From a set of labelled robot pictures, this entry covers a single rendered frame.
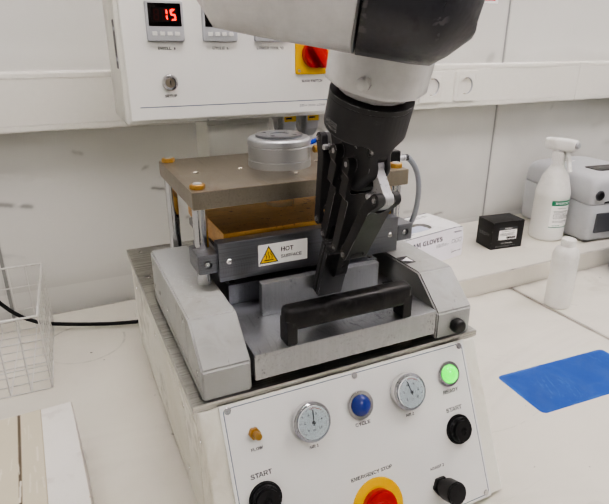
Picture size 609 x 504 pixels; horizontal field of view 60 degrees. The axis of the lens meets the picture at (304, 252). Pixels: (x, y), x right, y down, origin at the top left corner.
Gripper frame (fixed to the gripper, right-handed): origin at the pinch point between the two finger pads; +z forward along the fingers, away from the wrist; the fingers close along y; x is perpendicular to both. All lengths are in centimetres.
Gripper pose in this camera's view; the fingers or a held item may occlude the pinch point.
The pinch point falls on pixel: (331, 266)
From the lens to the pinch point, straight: 58.1
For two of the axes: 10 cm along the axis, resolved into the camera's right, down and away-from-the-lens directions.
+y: 4.0, 6.2, -6.7
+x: 9.0, -1.6, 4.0
